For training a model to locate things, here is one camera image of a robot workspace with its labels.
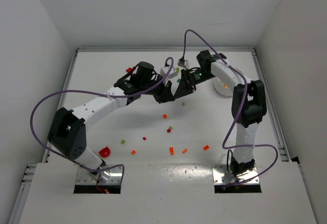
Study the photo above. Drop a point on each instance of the red arch lego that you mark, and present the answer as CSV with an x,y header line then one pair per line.
x,y
105,152

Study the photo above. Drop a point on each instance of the white divided bowl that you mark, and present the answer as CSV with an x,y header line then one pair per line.
x,y
222,88

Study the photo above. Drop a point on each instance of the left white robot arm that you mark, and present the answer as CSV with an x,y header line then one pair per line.
x,y
69,126

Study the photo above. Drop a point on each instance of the orange double lego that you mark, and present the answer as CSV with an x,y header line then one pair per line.
x,y
171,149

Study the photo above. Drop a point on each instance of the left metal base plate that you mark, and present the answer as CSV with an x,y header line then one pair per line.
x,y
112,176

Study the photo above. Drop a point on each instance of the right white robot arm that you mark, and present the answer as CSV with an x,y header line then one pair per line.
x,y
248,103

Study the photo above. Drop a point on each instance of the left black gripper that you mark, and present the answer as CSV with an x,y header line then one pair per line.
x,y
158,96

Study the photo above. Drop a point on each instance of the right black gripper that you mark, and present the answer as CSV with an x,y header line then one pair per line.
x,y
190,81

